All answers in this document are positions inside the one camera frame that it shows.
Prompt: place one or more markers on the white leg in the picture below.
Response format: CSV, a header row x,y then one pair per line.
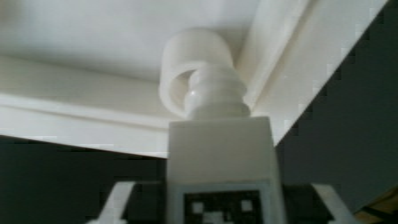
x,y
222,174

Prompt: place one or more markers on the white square tabletop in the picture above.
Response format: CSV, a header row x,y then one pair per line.
x,y
84,95

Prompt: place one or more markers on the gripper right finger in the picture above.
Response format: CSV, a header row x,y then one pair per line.
x,y
334,204

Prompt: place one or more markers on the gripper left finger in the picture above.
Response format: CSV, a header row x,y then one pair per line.
x,y
114,207

